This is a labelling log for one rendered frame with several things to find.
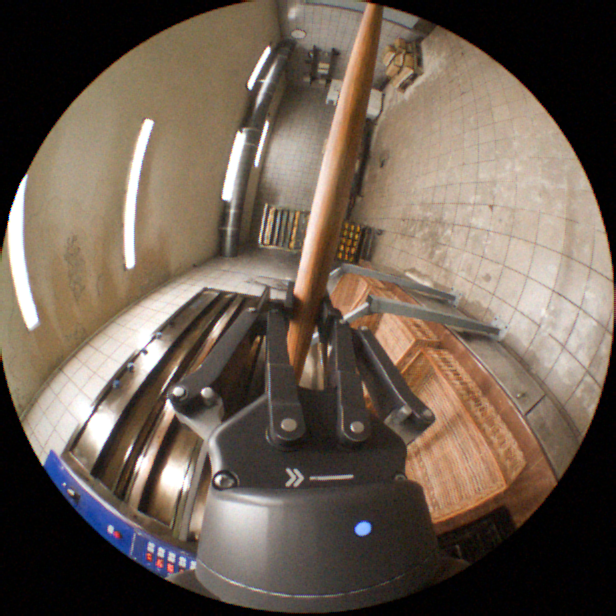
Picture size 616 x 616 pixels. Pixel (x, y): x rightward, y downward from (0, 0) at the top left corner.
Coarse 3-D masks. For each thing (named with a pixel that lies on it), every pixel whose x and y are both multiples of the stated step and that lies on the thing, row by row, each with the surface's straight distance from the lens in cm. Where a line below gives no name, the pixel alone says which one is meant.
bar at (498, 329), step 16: (336, 272) 106; (352, 272) 107; (368, 272) 110; (416, 288) 128; (432, 288) 137; (368, 304) 62; (384, 304) 63; (400, 304) 66; (352, 320) 63; (432, 320) 78; (448, 320) 84; (464, 320) 93; (496, 320) 134; (496, 336) 133
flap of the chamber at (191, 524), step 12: (264, 300) 148; (252, 348) 116; (252, 360) 117; (240, 372) 94; (228, 396) 80; (240, 396) 97; (228, 408) 82; (204, 444) 69; (204, 456) 67; (204, 468) 67; (192, 480) 66; (204, 480) 69; (192, 492) 66; (204, 492) 70; (192, 504) 65; (204, 504) 72; (192, 516) 66; (192, 528) 68; (192, 540) 70
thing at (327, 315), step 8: (328, 296) 19; (328, 304) 17; (320, 312) 19; (328, 312) 16; (320, 320) 18; (328, 320) 16; (320, 328) 18; (328, 328) 16; (320, 336) 17; (328, 336) 17
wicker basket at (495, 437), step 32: (448, 352) 80; (416, 384) 85; (448, 384) 61; (448, 416) 80; (480, 416) 60; (416, 448) 94; (448, 448) 81; (480, 448) 73; (512, 448) 65; (416, 480) 90; (448, 480) 84; (480, 480) 76; (512, 480) 59; (448, 512) 68
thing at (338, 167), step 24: (360, 48) 30; (360, 72) 25; (360, 96) 22; (336, 120) 20; (360, 120) 20; (336, 144) 18; (336, 168) 17; (336, 192) 17; (312, 216) 17; (336, 216) 16; (312, 240) 16; (336, 240) 17; (312, 264) 17; (312, 288) 17; (312, 312) 18; (288, 336) 20; (312, 336) 20
